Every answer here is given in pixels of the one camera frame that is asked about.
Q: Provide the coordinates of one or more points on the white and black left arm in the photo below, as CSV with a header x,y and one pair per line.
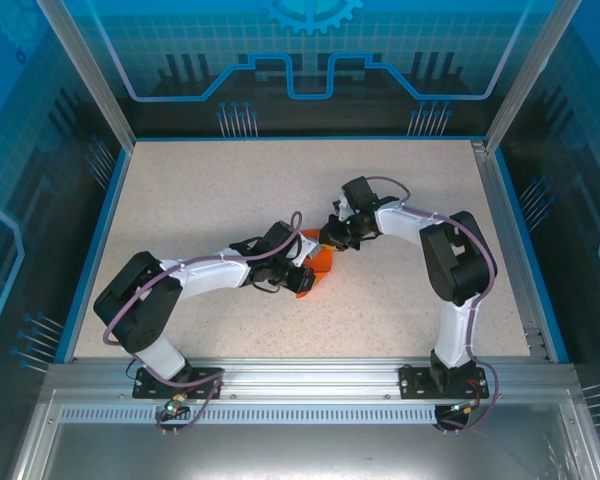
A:
x,y
140,300

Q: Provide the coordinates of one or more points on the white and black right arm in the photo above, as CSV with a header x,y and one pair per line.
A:
x,y
455,265

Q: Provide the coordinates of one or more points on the grey metal tray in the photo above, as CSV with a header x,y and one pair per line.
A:
x,y
305,450

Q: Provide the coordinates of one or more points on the blue printed back panel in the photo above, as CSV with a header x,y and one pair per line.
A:
x,y
330,30

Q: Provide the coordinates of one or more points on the blue printed side panel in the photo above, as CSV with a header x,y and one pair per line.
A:
x,y
580,225
20,200

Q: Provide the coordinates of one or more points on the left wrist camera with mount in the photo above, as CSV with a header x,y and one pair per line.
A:
x,y
306,247

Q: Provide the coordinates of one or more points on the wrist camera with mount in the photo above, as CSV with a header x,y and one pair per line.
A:
x,y
344,209
306,247

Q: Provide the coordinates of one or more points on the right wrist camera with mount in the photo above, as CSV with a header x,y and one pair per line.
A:
x,y
344,209

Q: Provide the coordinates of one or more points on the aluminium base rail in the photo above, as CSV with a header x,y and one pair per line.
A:
x,y
305,375

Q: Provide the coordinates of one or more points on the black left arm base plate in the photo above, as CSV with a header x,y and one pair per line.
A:
x,y
210,375

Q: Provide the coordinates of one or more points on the aluminium side rail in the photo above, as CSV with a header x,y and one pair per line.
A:
x,y
491,190

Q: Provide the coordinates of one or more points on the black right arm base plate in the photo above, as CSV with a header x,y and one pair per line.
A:
x,y
412,382

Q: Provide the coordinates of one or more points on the aluminium frame post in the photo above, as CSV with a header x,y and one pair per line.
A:
x,y
87,75
525,75

